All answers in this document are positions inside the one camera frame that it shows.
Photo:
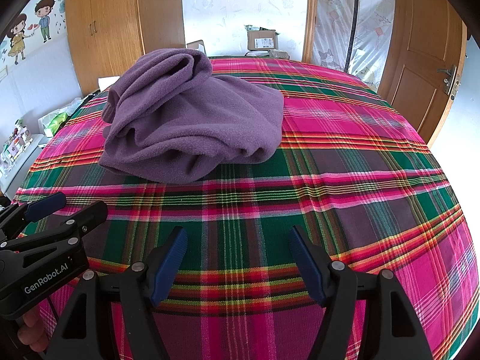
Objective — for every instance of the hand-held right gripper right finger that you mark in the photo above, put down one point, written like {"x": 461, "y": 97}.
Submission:
{"x": 307, "y": 270}

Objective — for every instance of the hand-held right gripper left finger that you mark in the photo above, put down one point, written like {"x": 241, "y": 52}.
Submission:
{"x": 168, "y": 270}

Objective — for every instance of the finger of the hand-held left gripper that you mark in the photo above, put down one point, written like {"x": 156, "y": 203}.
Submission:
{"x": 90, "y": 213}
{"x": 45, "y": 204}

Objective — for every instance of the purple fleece pants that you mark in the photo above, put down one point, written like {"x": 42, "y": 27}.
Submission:
{"x": 195, "y": 120}

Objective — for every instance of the person's left hand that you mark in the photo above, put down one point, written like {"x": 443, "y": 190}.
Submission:
{"x": 33, "y": 328}

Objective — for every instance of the white bedside cabinet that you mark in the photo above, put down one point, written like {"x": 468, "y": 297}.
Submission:
{"x": 26, "y": 165}

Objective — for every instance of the pink green plaid bed sheet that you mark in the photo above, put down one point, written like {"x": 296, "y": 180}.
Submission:
{"x": 337, "y": 195}

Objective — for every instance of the green tissue pack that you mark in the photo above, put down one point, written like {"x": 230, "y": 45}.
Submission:
{"x": 56, "y": 120}

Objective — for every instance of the white paper sheet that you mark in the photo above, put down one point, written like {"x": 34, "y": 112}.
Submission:
{"x": 107, "y": 82}

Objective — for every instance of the wooden wardrobe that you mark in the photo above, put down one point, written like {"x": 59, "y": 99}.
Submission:
{"x": 120, "y": 26}

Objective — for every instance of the small white box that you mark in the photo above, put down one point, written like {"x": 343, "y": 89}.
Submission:
{"x": 195, "y": 46}

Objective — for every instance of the cardboard box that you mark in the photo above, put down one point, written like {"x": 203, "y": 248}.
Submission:
{"x": 262, "y": 39}

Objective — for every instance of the wooden door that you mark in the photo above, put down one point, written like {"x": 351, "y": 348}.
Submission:
{"x": 420, "y": 45}

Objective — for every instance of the clear plastic door curtain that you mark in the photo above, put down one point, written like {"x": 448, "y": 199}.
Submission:
{"x": 371, "y": 26}

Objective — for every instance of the black curtain strip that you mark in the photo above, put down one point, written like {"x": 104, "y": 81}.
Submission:
{"x": 354, "y": 15}

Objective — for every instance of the cartoon couple wall sticker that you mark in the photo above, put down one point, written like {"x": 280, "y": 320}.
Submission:
{"x": 33, "y": 26}

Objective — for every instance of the wooden door frame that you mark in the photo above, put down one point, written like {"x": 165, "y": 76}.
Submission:
{"x": 310, "y": 15}

